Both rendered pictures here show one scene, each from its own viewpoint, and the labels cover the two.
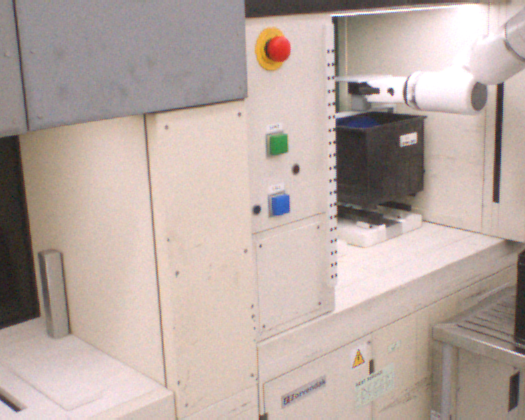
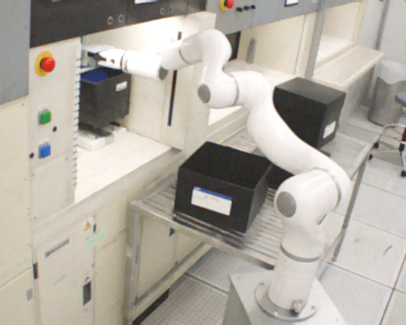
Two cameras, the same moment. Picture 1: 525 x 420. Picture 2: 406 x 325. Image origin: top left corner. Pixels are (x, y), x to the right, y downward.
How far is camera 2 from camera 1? 0.31 m
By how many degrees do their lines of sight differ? 23
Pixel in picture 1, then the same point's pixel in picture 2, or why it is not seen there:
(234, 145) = (19, 122)
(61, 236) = not seen: outside the picture
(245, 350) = (25, 232)
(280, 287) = (44, 195)
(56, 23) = not seen: outside the picture
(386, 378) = (102, 233)
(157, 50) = not seen: outside the picture
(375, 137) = (101, 87)
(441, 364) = (133, 223)
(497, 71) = (174, 66)
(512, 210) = (178, 131)
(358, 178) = (90, 111)
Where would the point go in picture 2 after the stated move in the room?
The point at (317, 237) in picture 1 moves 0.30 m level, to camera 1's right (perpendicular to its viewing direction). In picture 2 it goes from (66, 164) to (162, 161)
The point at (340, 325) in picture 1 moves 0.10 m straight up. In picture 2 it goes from (77, 210) to (77, 183)
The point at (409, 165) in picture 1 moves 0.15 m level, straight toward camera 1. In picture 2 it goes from (121, 100) to (120, 115)
